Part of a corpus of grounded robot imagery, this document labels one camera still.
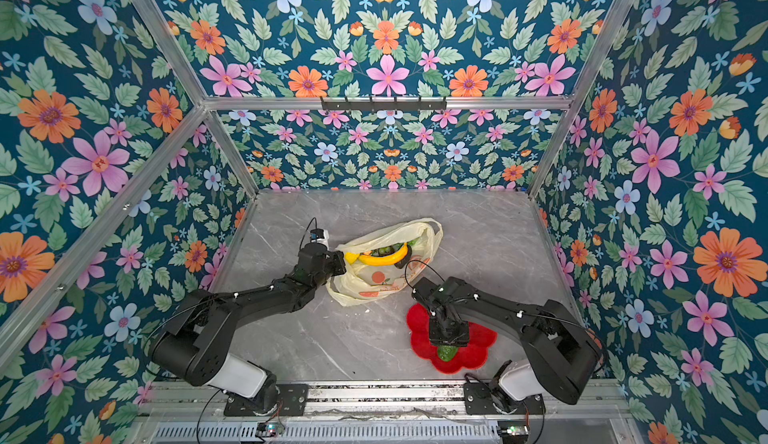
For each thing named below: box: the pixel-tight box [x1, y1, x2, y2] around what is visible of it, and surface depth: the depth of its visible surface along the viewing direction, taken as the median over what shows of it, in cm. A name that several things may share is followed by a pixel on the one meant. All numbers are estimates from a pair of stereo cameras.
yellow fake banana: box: [344, 243, 409, 266], surface depth 97 cm
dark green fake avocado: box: [438, 345, 458, 362], surface depth 77 cm
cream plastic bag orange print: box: [326, 218, 444, 307], surface depth 95 cm
